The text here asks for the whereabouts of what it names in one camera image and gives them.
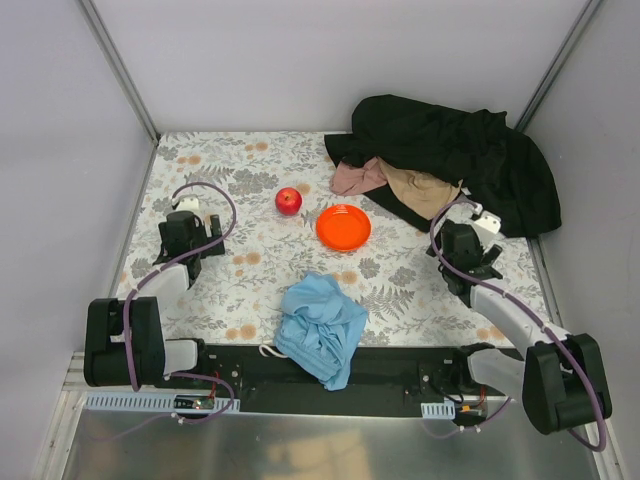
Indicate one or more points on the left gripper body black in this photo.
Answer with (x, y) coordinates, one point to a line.
(211, 240)

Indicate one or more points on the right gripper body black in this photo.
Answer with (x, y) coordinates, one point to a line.
(490, 261)

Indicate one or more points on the black cloth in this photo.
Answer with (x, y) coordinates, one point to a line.
(502, 169)

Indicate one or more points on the light blue cloth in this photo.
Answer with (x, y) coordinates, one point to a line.
(320, 330)

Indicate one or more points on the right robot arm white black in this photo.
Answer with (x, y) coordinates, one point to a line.
(559, 377)

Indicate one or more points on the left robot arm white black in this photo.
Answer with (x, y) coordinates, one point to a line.
(154, 357)

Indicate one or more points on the tan beige cloth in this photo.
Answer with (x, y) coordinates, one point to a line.
(421, 192)

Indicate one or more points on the pink cloth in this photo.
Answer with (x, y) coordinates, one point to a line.
(350, 181)

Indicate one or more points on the floral patterned table mat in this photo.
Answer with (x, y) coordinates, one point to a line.
(236, 298)

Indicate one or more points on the red apple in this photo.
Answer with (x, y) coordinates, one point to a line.
(288, 201)

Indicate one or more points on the orange plastic plate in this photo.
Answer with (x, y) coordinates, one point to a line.
(343, 228)

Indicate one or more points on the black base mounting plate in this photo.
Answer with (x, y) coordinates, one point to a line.
(384, 381)

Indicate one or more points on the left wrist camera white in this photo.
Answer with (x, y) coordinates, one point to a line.
(186, 203)

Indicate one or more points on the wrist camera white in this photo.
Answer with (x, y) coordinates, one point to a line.
(186, 203)
(484, 222)

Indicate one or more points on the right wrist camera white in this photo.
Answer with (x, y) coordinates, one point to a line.
(484, 222)

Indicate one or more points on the right white cable duct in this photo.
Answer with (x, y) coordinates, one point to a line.
(445, 410)

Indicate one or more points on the white cable duct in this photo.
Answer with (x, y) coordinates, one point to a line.
(445, 410)
(184, 404)

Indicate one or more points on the left aluminium frame post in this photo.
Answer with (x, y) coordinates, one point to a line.
(117, 65)

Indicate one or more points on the aluminium frame post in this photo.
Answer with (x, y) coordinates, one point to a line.
(571, 41)
(117, 65)

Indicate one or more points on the left white cable duct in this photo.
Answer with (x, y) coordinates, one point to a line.
(184, 404)

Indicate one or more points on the right aluminium frame post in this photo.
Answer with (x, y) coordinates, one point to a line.
(571, 41)

